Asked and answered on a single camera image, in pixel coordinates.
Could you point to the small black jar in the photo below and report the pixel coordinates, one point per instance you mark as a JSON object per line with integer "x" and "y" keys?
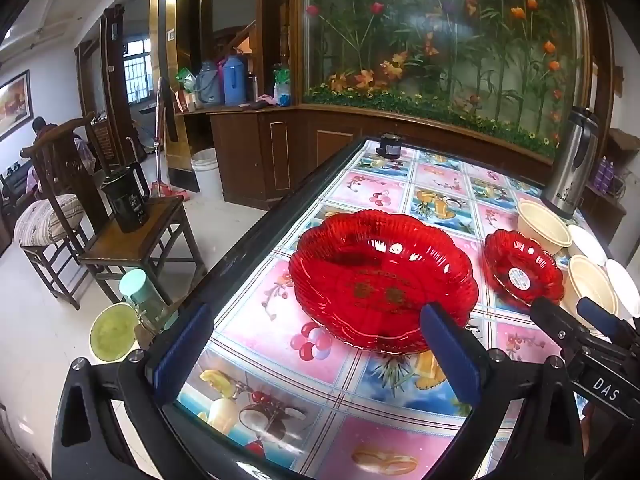
{"x": 389, "y": 146}

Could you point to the teal lidded cup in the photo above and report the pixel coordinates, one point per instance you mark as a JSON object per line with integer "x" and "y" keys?
{"x": 141, "y": 287}

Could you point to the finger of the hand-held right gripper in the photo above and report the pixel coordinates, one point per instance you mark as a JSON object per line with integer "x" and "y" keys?
{"x": 600, "y": 314}
{"x": 560, "y": 322}

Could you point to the small red scalloped plate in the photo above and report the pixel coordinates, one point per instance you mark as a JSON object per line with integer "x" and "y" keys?
{"x": 520, "y": 260}

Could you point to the white bin with green inside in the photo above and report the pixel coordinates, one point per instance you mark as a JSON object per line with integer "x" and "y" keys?
{"x": 112, "y": 332}

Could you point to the white plastic bucket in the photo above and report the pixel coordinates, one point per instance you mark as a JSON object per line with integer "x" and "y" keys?
{"x": 206, "y": 175}

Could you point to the glass artificial flower display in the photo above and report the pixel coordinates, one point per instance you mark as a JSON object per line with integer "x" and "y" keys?
{"x": 425, "y": 35}

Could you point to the pale blue thermos jug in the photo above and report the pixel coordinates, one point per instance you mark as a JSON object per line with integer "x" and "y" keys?
{"x": 207, "y": 85}

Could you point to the cream plastic bowl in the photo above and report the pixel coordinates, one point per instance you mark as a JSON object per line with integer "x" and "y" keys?
{"x": 540, "y": 225}
{"x": 590, "y": 280}

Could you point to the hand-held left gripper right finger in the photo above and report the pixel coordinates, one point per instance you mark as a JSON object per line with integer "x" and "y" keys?
{"x": 447, "y": 355}

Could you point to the wooden chair with striped cushion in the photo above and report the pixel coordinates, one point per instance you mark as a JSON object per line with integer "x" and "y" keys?
{"x": 57, "y": 160}

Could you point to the red broom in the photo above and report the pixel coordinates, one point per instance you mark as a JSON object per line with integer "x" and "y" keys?
{"x": 170, "y": 191}

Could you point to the black pitcher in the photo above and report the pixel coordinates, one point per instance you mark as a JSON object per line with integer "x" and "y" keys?
{"x": 127, "y": 200}

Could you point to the fruit print tablecloth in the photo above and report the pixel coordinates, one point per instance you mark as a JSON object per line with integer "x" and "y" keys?
{"x": 350, "y": 190}

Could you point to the stainless steel thermos jug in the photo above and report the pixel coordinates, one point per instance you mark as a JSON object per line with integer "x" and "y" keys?
{"x": 575, "y": 160}

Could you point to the brown wooden cabinet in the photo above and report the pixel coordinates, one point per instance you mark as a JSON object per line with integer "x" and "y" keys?
{"x": 300, "y": 150}

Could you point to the white plate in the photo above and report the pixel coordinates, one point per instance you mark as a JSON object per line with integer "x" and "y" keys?
{"x": 589, "y": 247}

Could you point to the large red scalloped plate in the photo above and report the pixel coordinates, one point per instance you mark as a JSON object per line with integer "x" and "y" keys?
{"x": 370, "y": 260}

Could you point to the purple bottles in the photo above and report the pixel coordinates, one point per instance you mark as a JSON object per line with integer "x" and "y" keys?
{"x": 606, "y": 172}

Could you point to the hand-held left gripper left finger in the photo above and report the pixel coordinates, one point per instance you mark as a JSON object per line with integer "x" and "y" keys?
{"x": 181, "y": 355}

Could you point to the pink cloth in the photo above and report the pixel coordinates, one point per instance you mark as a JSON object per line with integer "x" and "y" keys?
{"x": 267, "y": 100}

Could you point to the green plastic bag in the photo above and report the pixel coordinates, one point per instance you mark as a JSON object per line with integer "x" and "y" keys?
{"x": 185, "y": 80}
{"x": 282, "y": 82}

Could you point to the blue thermos flask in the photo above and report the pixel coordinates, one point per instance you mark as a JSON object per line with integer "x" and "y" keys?
{"x": 232, "y": 82}

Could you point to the framed wall picture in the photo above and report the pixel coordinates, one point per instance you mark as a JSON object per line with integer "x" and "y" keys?
{"x": 15, "y": 105}

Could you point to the white bowl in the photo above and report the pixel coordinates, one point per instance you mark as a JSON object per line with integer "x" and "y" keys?
{"x": 622, "y": 285}

